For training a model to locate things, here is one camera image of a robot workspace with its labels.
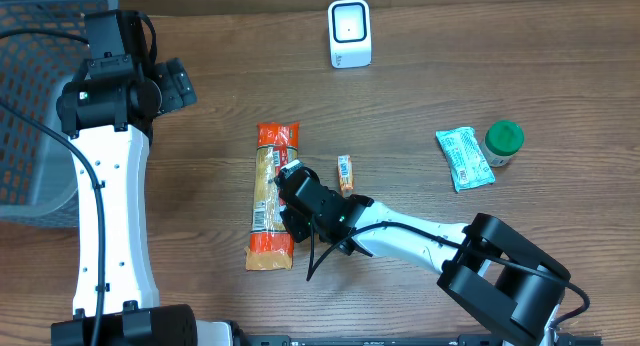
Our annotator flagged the red cracker sleeve package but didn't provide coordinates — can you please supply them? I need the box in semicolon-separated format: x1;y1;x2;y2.
245;122;299;271

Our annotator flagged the small orange tissue pack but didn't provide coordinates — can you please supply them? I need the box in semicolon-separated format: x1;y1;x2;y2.
338;155;354;197

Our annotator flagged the teal wet wipes pack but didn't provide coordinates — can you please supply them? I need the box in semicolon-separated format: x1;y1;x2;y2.
435;126;495;192

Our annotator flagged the green lid jar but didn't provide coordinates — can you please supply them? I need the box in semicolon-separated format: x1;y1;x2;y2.
480;120;525;167

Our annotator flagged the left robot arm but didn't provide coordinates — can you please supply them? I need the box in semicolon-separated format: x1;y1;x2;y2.
51;10;247;345

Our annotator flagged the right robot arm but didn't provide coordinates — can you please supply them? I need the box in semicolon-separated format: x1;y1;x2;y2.
274;161;570;345

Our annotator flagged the white barcode scanner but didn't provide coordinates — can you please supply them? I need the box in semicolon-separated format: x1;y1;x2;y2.
327;0;373;69

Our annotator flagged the grey plastic mesh basket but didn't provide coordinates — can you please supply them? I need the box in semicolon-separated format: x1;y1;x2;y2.
1;0;119;228

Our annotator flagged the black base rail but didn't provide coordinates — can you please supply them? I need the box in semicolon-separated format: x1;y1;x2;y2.
224;333;604;346

